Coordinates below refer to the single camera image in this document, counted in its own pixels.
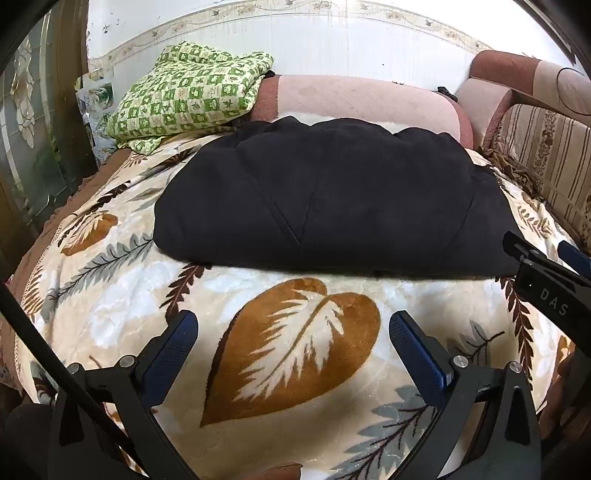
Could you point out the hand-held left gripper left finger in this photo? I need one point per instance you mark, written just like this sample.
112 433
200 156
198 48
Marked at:
174 344

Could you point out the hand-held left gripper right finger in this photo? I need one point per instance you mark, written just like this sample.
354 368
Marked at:
413 344

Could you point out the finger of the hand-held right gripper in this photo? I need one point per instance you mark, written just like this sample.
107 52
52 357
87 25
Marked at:
526 249
572 256

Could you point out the black coat with white fur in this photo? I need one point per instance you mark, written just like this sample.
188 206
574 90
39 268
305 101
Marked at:
332 194

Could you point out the leaf print fleece blanket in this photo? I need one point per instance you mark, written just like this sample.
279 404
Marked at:
295 346

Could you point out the pink sofa back cushion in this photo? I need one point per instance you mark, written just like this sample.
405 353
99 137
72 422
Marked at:
517 78

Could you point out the pink sofa armrest bolster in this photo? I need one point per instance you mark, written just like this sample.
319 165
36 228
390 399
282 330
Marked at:
360 99

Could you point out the green patterned quilt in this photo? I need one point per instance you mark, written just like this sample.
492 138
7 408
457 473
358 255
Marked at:
184 97

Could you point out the clear plastic bags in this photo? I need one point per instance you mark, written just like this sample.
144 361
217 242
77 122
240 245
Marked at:
94 106

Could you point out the glass panel door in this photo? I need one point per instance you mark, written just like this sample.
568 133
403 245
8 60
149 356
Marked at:
32 115

